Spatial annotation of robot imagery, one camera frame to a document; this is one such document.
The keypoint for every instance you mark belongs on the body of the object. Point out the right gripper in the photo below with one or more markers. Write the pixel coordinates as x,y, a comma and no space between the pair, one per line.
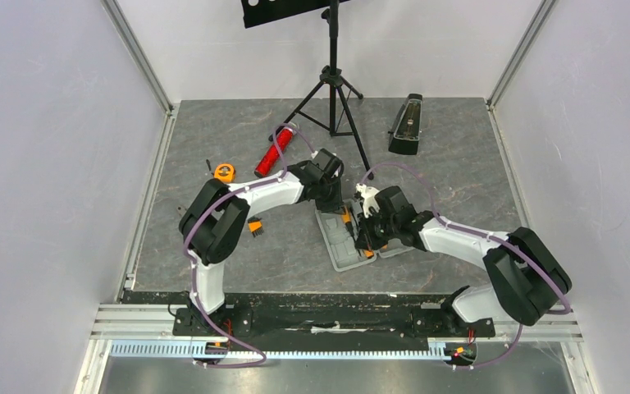
369,232

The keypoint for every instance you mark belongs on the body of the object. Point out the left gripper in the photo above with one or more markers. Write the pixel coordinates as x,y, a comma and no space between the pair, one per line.
336,204

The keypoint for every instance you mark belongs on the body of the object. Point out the grey plastic tool case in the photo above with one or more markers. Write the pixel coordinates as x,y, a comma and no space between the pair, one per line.
340,245

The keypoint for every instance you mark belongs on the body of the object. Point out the orange tape measure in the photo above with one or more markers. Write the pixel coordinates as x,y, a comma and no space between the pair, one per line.
224,172

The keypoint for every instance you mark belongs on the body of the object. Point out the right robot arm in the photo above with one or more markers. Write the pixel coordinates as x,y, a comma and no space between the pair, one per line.
526,280

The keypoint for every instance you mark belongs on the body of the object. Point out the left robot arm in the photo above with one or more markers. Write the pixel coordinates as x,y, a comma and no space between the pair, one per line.
212,225

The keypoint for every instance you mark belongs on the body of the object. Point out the red glitter tube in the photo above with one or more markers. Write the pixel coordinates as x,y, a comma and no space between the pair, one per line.
280,139

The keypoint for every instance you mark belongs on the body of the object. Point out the orange hex key set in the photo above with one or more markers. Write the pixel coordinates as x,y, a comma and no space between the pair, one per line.
255,226

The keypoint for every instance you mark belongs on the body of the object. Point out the black metronome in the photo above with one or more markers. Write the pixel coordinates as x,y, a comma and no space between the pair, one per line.
404,135

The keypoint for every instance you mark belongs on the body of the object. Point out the black tripod stand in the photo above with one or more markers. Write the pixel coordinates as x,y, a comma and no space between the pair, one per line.
331,76

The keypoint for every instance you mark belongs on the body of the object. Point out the black perforated stand plate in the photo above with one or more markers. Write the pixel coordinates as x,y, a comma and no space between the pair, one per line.
261,12

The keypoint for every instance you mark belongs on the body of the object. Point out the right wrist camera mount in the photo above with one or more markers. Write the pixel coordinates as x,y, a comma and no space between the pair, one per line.
368,196

